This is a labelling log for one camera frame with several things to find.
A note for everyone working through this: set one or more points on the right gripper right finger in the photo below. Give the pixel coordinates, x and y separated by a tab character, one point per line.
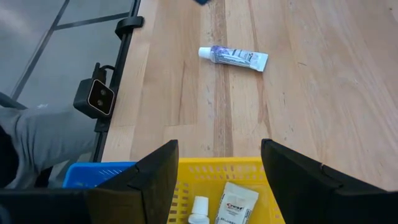
317	196

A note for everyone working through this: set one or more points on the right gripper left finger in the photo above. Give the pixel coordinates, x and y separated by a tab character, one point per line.
146	189

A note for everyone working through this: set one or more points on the small white-capped toothpaste tube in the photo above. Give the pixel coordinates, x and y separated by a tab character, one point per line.
199	210
233	57

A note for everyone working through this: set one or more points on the white Crest toothpaste tube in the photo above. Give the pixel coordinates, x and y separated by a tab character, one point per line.
236	202

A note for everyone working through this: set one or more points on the dark blue packet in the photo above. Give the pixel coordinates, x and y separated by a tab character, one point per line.
202	2

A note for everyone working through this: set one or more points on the blue plastic basket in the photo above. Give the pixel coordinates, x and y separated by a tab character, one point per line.
87	174

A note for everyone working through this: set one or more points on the yellow plastic basket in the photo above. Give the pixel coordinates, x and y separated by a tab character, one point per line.
217	171

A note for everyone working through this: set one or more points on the person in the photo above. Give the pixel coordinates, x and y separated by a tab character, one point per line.
40	140

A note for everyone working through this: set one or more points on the black table-level camera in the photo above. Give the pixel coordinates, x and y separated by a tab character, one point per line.
93	99

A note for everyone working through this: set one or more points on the black metal table frame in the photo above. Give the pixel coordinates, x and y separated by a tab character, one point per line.
122	53

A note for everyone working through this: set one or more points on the black frame clamp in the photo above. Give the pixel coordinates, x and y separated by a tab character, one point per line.
129	26

